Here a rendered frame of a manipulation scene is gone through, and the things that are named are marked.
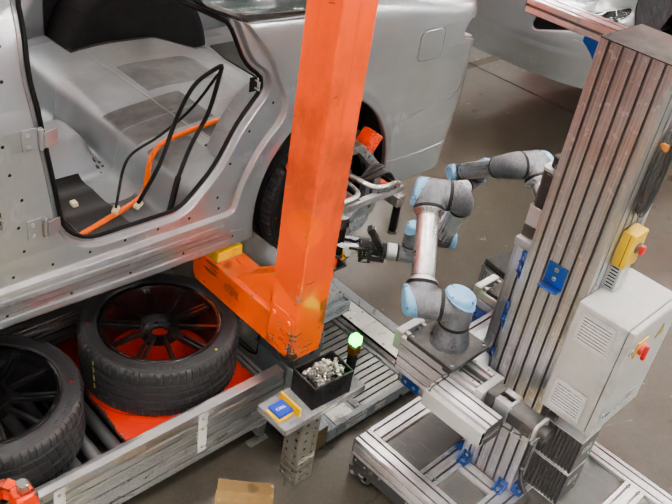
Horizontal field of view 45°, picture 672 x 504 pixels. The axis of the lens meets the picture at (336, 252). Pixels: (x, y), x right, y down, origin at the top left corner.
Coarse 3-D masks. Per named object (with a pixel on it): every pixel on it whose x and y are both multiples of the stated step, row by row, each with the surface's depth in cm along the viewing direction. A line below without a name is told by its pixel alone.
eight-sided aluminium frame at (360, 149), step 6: (354, 144) 358; (360, 144) 358; (354, 150) 356; (360, 150) 358; (366, 150) 362; (360, 156) 368; (366, 156) 364; (372, 156) 367; (366, 162) 369; (372, 162) 370; (378, 162) 373; (372, 180) 379; (378, 180) 380; (366, 192) 386; (372, 192) 382; (372, 204) 386; (372, 210) 389; (348, 234) 386
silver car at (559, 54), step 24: (480, 0) 552; (504, 0) 539; (576, 0) 520; (600, 0) 514; (624, 0) 512; (480, 24) 558; (504, 24) 544; (528, 24) 533; (552, 24) 525; (624, 24) 518; (480, 48) 570; (504, 48) 554; (528, 48) 540; (552, 48) 532; (576, 48) 527; (552, 72) 543; (576, 72) 538
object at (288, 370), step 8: (240, 344) 394; (264, 344) 376; (320, 344) 365; (256, 352) 385; (264, 352) 376; (272, 352) 372; (312, 352) 363; (320, 352) 371; (264, 360) 378; (272, 360) 373; (280, 360) 369; (288, 360) 362; (296, 360) 360; (304, 360) 362; (288, 368) 365; (288, 376) 371; (288, 384) 374
